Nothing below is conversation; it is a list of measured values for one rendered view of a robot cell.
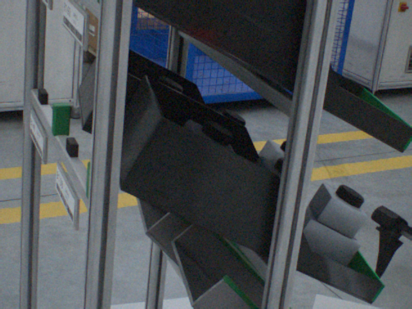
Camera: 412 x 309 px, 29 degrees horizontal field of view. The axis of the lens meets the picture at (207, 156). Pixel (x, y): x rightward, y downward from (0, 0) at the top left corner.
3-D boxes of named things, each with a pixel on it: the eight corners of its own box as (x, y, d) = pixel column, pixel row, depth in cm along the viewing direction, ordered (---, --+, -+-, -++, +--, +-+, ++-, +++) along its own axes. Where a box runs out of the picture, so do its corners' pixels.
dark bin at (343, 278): (328, 243, 91) (365, 188, 89) (371, 305, 79) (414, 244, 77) (108, 136, 81) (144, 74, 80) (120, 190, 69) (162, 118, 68)
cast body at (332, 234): (336, 250, 88) (371, 197, 86) (346, 268, 84) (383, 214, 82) (271, 216, 86) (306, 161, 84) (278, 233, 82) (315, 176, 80)
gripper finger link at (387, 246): (395, 237, 119) (407, 245, 124) (375, 224, 121) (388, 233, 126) (370, 277, 119) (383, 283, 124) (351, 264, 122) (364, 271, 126)
